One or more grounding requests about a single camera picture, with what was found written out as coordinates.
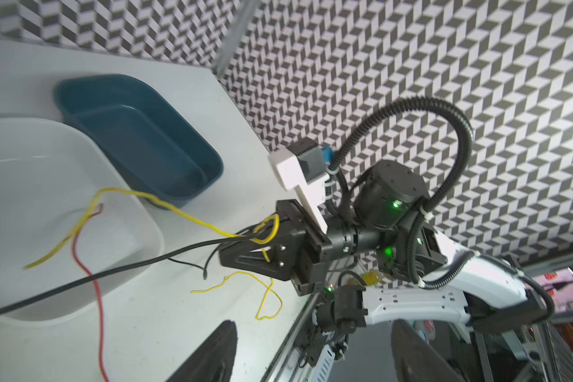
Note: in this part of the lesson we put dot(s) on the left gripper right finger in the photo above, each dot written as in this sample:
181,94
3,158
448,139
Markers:
415,360

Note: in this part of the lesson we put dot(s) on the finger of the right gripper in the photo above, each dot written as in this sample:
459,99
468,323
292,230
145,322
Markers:
272,260
265,231

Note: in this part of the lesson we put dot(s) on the white plastic tray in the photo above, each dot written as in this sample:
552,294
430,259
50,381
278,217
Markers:
65,211

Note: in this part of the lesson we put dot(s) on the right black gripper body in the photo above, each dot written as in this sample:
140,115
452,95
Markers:
306,251

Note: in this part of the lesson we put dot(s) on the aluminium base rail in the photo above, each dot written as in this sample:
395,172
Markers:
308,353

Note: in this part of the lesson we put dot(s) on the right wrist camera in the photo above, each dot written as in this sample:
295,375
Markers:
301,167

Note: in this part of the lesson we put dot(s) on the dark teal plastic tray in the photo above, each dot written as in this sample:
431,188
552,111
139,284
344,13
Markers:
154,148

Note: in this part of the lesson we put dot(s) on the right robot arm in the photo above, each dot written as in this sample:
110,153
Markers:
368,250

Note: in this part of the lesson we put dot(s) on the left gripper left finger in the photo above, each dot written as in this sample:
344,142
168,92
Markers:
213,360

